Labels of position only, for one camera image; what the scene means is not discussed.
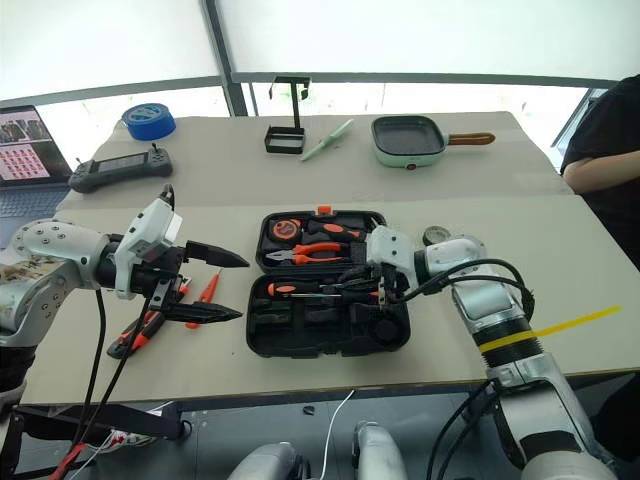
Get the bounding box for green electric frying pan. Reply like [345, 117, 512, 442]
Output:
[370, 115, 497, 173]

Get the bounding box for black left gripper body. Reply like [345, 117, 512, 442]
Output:
[129, 241, 191, 313]

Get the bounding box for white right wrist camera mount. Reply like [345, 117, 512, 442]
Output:
[365, 225, 419, 292]

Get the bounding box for black handheld controller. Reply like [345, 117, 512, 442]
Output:
[66, 143, 175, 194]

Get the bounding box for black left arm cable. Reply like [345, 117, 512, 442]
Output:
[49, 287, 157, 479]

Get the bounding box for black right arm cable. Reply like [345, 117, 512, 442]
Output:
[394, 256, 538, 318]

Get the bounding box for grey laptop computer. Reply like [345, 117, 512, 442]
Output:
[0, 104, 75, 251]

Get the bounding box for orange handled pliers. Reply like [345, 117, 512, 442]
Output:
[264, 241, 352, 266]

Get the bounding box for black robot body cable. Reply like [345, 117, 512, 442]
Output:
[424, 378, 503, 480]

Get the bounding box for round metal tin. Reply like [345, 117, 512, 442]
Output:
[421, 225, 452, 247]

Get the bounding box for black metal frame bar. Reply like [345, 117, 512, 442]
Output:
[0, 402, 185, 442]

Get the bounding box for black plastic tool case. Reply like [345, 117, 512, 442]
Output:
[245, 204, 413, 359]

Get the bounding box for thin white cable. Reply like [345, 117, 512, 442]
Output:
[318, 388, 357, 480]

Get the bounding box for black metal stand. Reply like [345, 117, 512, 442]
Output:
[263, 75, 313, 156]

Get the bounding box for silver rounded robot part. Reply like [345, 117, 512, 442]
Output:
[226, 441, 307, 480]
[351, 420, 410, 480]

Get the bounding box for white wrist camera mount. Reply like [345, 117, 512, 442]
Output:
[365, 225, 419, 292]
[113, 197, 184, 301]

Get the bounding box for red cable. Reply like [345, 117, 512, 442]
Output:
[47, 441, 90, 480]

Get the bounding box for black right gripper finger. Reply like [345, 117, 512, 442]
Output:
[338, 265, 382, 283]
[319, 282, 383, 303]

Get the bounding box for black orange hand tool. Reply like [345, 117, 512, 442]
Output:
[106, 309, 167, 360]

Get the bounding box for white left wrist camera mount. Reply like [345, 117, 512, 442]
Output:
[113, 197, 184, 301]

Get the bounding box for black orange tape measure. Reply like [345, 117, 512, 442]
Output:
[269, 218, 303, 242]

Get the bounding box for orange black handled screwdriver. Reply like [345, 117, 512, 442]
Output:
[265, 281, 347, 300]

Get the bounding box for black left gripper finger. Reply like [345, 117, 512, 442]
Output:
[185, 240, 251, 269]
[166, 301, 245, 324]

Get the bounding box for person in black shirt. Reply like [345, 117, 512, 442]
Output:
[559, 74, 640, 281]

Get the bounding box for yellow zip tie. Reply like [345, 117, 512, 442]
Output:
[473, 305, 624, 354]

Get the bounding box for blue tape roll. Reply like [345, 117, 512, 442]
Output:
[120, 102, 178, 142]

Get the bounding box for black orange utility knife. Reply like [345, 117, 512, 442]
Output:
[306, 219, 364, 242]

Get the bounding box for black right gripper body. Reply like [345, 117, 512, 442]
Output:
[370, 261, 403, 309]

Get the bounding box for grey window frame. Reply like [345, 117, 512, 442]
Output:
[0, 0, 621, 119]

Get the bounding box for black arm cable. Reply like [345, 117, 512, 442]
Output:
[394, 256, 538, 318]
[49, 287, 157, 479]

